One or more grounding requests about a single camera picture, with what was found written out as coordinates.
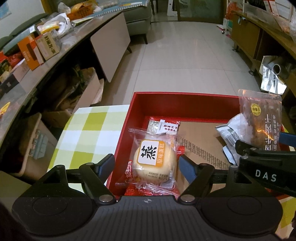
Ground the orange carton box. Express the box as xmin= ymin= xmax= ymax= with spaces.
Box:
xmin=18 ymin=34 xmax=44 ymax=70

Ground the wooden cabinet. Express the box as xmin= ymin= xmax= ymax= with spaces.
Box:
xmin=231 ymin=11 xmax=295 ymax=72

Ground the brown dried fruit bag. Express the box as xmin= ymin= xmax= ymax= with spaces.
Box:
xmin=238 ymin=89 xmax=282 ymax=151

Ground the white grey snack bag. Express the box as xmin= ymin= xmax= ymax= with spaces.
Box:
xmin=215 ymin=113 xmax=246 ymax=166

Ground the red cardboard box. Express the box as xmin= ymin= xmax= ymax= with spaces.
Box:
xmin=107 ymin=92 xmax=240 ymax=196

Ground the green white checkered tablecloth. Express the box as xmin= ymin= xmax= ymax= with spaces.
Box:
xmin=46 ymin=104 xmax=130 ymax=193

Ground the steamed cake clear packet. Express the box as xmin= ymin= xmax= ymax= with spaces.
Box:
xmin=114 ymin=127 xmax=181 ymax=196

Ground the brown cardboard liner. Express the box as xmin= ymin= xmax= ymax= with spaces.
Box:
xmin=176 ymin=121 xmax=232 ymax=195

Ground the grey green sofa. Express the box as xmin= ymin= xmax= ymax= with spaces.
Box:
xmin=1 ymin=0 xmax=152 ymax=48

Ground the long grey side table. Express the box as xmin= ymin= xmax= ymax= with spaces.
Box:
xmin=0 ymin=11 xmax=132 ymax=149

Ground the white plastic bag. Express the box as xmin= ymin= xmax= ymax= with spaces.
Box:
xmin=37 ymin=13 xmax=72 ymax=38

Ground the beige carton box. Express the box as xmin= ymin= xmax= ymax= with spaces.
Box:
xmin=35 ymin=30 xmax=62 ymax=61

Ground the orange basket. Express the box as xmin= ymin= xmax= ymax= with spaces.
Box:
xmin=66 ymin=2 xmax=94 ymax=21

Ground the cardboard storage box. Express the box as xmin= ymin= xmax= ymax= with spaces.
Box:
xmin=13 ymin=113 xmax=58 ymax=180

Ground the red white snack packet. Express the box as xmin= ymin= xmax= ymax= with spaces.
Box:
xmin=147 ymin=117 xmax=180 ymax=135

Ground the red Trolli candy bag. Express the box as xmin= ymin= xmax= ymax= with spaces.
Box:
xmin=115 ymin=156 xmax=180 ymax=199

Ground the silver foil bag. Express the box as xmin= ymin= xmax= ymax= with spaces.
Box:
xmin=259 ymin=56 xmax=287 ymax=95

